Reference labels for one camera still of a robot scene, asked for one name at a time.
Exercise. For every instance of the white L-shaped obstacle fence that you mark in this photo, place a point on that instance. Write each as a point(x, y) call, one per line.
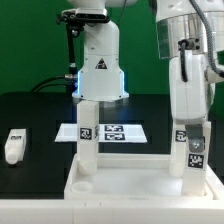
point(208, 209)

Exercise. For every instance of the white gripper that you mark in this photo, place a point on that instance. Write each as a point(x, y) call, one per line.
point(191, 100)

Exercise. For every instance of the white desk top tray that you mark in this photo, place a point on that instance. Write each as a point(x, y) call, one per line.
point(124, 177)

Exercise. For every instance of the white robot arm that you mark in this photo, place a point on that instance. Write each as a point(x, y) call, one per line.
point(189, 33)

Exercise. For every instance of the white marker base plate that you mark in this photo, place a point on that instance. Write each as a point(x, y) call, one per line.
point(115, 133)

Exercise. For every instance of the black camera on stand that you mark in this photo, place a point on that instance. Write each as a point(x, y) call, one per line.
point(75, 20)

